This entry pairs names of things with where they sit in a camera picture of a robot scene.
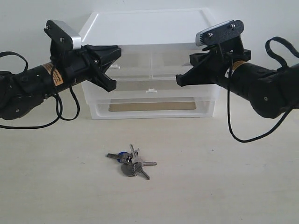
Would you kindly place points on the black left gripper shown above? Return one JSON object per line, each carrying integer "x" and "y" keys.
{"x": 75, "y": 66}

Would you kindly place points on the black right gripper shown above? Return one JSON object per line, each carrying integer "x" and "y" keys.
{"x": 211, "y": 67}

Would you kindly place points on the bunch of keys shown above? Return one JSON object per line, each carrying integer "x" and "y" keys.
{"x": 131, "y": 162}

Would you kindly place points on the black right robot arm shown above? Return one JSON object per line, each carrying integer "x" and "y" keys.
{"x": 270, "y": 92}

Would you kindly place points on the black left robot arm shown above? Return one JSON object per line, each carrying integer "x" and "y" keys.
{"x": 20, "y": 93}

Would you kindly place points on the clear plastic container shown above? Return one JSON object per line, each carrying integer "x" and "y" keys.
{"x": 147, "y": 108}
{"x": 146, "y": 89}

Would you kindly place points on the white plastic drawer cabinet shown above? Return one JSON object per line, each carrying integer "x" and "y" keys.
{"x": 155, "y": 45}

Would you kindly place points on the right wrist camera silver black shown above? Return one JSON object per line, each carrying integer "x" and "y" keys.
{"x": 227, "y": 35}

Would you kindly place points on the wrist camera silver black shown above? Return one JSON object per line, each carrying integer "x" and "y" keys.
{"x": 63, "y": 37}
{"x": 227, "y": 35}

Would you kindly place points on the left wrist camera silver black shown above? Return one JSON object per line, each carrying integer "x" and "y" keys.
{"x": 63, "y": 37}

